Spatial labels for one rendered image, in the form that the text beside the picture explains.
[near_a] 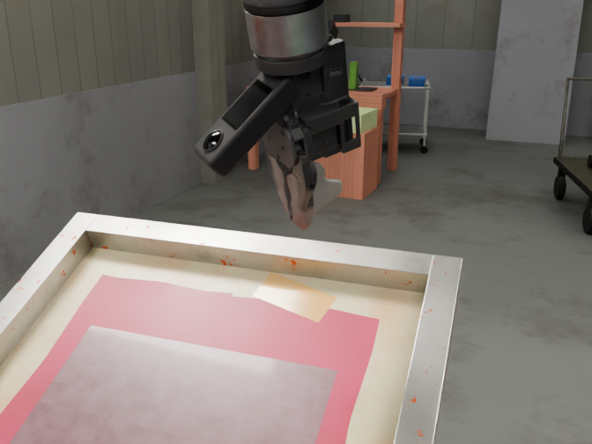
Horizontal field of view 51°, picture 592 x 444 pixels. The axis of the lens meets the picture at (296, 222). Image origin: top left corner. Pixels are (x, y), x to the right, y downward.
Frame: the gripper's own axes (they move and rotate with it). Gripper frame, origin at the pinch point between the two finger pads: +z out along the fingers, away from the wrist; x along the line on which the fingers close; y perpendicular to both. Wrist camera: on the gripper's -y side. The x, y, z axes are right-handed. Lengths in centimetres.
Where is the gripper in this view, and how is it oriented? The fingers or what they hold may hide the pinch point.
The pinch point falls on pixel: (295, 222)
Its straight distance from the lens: 71.0
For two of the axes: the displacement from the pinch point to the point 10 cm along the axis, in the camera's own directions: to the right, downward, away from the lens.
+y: 8.6, -3.8, 3.4
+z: 1.2, 7.9, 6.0
